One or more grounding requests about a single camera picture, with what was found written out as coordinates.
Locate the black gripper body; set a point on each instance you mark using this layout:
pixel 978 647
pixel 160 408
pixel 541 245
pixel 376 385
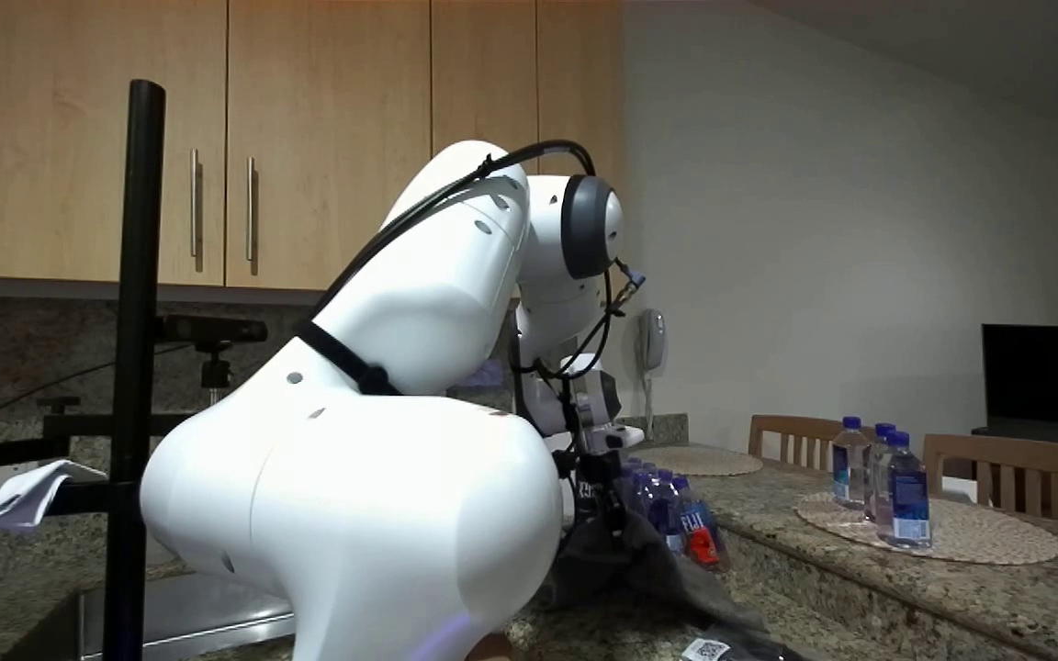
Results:
pixel 597 480

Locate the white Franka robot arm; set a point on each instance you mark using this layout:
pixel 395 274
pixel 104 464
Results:
pixel 383 490

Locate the pack of water bottles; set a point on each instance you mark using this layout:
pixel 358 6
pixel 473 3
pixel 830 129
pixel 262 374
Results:
pixel 678 510

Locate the round woven placemat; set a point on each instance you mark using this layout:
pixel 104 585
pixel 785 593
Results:
pixel 699 461

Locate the wooden dining chair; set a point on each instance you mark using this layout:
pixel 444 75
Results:
pixel 792 439
pixel 1017 473

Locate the clear water bottle blue label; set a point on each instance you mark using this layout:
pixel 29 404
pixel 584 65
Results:
pixel 847 464
pixel 880 473
pixel 907 497

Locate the stainless steel sink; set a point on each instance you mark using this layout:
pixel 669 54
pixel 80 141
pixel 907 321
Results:
pixel 204 612

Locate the wooden cabinet door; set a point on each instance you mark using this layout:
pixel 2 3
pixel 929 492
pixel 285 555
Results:
pixel 327 121
pixel 487 66
pixel 74 133

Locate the black television screen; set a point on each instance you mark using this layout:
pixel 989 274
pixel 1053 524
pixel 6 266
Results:
pixel 1048 380

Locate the black vertical stand pole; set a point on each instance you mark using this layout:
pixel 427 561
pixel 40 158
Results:
pixel 134 305

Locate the white crumpled paper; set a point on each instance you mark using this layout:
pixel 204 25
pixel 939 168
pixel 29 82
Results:
pixel 35 490

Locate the grey wall phone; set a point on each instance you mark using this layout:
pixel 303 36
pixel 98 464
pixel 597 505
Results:
pixel 652 341

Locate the black camera on mount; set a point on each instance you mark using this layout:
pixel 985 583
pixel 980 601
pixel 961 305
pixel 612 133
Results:
pixel 211 331

